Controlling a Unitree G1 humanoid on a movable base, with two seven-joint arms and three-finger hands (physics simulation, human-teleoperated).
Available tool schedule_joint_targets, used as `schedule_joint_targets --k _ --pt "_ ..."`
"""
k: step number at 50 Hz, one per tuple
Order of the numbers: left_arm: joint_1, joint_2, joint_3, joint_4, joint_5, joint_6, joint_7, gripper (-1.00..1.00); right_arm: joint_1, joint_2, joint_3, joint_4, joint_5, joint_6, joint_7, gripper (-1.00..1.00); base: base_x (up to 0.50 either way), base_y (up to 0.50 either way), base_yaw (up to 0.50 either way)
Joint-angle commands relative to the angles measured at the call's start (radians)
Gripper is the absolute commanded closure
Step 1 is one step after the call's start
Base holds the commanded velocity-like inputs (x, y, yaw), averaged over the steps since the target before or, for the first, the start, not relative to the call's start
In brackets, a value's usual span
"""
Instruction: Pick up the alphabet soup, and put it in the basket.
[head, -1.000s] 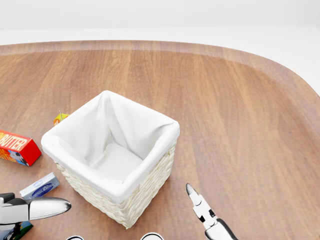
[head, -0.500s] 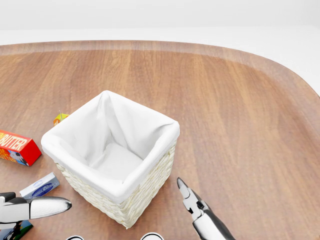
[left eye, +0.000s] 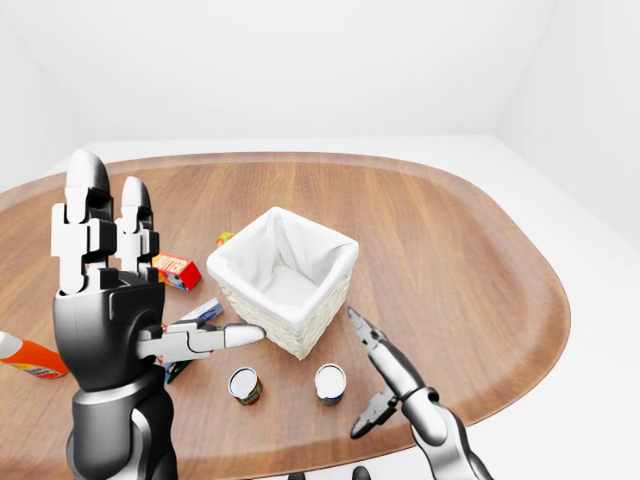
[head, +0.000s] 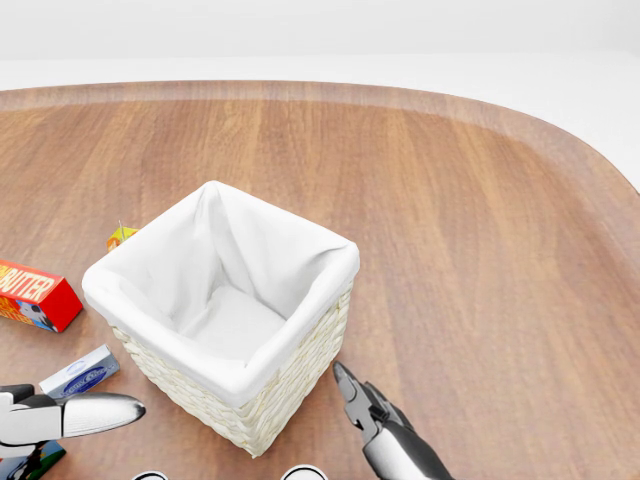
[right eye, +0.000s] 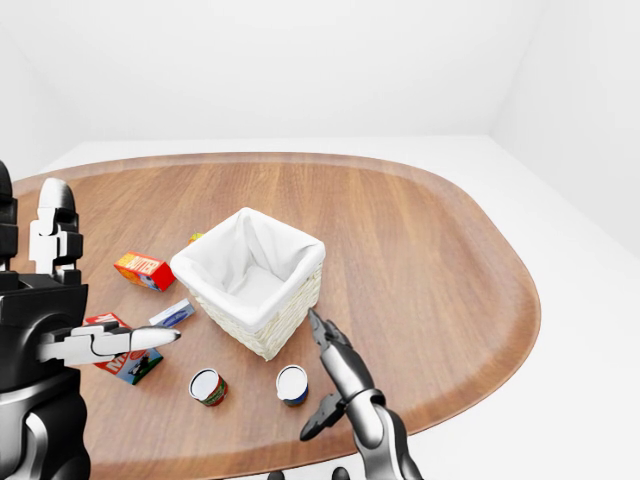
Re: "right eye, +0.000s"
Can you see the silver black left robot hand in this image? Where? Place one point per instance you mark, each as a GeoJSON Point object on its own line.
{"type": "Point", "coordinates": [35, 310]}

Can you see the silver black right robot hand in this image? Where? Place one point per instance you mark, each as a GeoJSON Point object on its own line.
{"type": "Point", "coordinates": [345, 367]}

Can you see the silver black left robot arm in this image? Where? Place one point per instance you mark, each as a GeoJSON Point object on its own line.
{"type": "Point", "coordinates": [40, 435]}

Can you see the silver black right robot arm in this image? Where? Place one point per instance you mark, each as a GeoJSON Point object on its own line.
{"type": "Point", "coordinates": [382, 440]}

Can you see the white lined wicker basket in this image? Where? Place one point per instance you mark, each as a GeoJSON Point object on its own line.
{"type": "Point", "coordinates": [250, 280]}

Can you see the blue labelled tin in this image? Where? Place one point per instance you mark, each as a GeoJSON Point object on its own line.
{"type": "Point", "coordinates": [292, 385]}

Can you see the small dark rounded shape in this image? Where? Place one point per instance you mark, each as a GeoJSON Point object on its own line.
{"type": "Point", "coordinates": [340, 474]}
{"type": "Point", "coordinates": [276, 475]}

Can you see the red milk carton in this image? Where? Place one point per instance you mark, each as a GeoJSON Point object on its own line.
{"type": "Point", "coordinates": [132, 365]}

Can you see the red orange butter box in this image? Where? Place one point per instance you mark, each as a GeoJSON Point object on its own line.
{"type": "Point", "coordinates": [145, 270]}

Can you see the red green labelled tin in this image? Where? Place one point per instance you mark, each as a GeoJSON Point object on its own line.
{"type": "Point", "coordinates": [210, 390]}

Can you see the blue white flat box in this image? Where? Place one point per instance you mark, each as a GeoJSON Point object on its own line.
{"type": "Point", "coordinates": [172, 314]}

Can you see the small yellow orange item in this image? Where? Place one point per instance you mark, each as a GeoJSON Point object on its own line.
{"type": "Point", "coordinates": [195, 238]}

